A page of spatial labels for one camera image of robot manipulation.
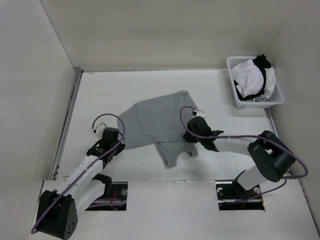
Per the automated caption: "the grey tank top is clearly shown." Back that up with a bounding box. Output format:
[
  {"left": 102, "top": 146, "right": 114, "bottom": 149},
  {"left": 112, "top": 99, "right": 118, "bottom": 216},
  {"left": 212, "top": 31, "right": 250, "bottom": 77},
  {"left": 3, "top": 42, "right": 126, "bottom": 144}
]
[{"left": 119, "top": 90, "right": 198, "bottom": 168}]

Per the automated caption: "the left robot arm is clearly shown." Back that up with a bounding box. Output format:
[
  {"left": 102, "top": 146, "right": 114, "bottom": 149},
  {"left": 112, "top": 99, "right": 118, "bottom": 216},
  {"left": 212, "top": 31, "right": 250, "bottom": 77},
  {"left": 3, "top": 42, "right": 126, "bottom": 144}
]
[{"left": 31, "top": 127, "right": 125, "bottom": 240}]

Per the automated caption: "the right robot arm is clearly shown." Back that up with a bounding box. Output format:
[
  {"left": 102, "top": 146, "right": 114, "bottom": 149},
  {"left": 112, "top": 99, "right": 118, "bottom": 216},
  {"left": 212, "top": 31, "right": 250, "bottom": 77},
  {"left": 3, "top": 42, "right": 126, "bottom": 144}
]
[{"left": 183, "top": 116, "right": 296, "bottom": 202}]

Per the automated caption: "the white tank top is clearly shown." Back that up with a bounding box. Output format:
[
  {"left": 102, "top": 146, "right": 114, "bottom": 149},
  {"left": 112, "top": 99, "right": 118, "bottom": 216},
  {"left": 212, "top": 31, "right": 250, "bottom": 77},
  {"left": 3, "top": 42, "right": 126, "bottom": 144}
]
[{"left": 230, "top": 59, "right": 277, "bottom": 100}]

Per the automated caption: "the black tank top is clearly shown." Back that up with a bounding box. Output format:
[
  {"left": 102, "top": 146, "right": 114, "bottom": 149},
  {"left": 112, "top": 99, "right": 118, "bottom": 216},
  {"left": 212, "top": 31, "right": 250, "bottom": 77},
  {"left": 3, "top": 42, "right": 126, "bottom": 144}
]
[{"left": 234, "top": 54, "right": 273, "bottom": 101}]

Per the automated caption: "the white plastic basket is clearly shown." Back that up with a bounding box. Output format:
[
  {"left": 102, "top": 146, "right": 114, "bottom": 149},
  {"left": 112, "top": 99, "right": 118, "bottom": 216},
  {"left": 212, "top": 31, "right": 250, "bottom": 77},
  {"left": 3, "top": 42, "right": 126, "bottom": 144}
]
[{"left": 226, "top": 56, "right": 285, "bottom": 109}]

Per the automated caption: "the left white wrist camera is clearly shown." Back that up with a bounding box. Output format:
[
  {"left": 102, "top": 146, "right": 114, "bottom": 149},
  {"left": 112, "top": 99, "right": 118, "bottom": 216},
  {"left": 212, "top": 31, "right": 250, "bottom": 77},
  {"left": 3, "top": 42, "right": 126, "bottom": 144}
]
[{"left": 92, "top": 122, "right": 107, "bottom": 139}]

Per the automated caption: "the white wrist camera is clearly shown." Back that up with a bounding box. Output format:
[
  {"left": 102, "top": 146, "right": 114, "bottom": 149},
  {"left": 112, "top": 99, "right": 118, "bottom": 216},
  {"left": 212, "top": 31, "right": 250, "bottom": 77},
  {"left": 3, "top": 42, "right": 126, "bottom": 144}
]
[
  {"left": 92, "top": 122, "right": 107, "bottom": 139},
  {"left": 192, "top": 110, "right": 206, "bottom": 119}
]

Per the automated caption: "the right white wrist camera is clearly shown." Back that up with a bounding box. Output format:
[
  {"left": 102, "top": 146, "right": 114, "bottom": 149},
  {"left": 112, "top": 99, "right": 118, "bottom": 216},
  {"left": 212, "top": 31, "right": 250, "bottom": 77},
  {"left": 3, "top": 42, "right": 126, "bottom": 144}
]
[{"left": 192, "top": 110, "right": 206, "bottom": 119}]

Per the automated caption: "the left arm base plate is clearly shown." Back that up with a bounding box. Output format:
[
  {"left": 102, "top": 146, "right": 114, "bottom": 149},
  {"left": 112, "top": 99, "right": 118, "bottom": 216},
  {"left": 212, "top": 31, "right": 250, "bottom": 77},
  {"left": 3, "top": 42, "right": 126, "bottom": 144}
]
[{"left": 86, "top": 182, "right": 128, "bottom": 212}]

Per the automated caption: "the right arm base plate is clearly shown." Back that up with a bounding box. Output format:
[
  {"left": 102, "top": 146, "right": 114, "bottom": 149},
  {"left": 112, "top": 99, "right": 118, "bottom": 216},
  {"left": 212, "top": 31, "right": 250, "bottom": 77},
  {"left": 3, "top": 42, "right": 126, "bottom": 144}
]
[{"left": 216, "top": 181, "right": 265, "bottom": 211}]

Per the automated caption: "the metal table edge rail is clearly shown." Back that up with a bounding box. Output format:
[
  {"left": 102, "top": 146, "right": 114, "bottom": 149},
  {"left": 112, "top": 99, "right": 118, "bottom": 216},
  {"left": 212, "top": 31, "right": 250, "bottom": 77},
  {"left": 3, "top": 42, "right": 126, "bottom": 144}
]
[{"left": 48, "top": 67, "right": 83, "bottom": 181}]

